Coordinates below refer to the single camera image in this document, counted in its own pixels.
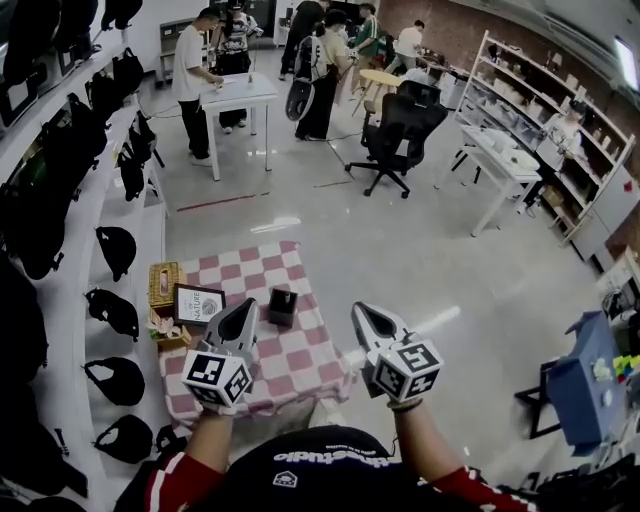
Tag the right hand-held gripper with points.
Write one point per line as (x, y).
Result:
(405, 371)

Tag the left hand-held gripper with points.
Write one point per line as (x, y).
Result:
(215, 376)

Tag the black square pen holder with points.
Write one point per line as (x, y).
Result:
(281, 314)

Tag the person's right forearm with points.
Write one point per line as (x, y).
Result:
(425, 445)

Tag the person's left forearm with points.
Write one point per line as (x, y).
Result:
(207, 440)

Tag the black framed picture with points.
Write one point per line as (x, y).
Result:
(197, 306)

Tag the small wooden tray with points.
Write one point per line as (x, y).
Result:
(172, 340)

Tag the pink white checkered tablecloth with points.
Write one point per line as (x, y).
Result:
(295, 360)

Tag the pink artificial flower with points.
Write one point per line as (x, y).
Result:
(164, 327)

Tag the woven tissue box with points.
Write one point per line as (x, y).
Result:
(165, 285)

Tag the white display shelf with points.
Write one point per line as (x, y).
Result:
(125, 210)

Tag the person's black and red shirt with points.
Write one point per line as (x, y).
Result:
(320, 480)

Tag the black metal stand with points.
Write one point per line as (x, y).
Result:
(535, 405)

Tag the black office chair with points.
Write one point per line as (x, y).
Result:
(400, 135)
(420, 92)

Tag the long white table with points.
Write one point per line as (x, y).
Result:
(500, 160)

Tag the blue table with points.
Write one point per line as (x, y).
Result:
(587, 380)

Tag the small white table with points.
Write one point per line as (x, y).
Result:
(240, 95)

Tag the group of black bags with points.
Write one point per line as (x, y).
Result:
(45, 175)

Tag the round yellow table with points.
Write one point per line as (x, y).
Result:
(380, 77)

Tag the black and white backpack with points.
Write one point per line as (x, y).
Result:
(305, 80)

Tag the white cabinet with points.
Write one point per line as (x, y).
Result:
(607, 215)

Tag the white storage rack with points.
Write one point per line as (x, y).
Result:
(545, 95)

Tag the grey cabinet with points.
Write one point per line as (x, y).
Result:
(170, 45)

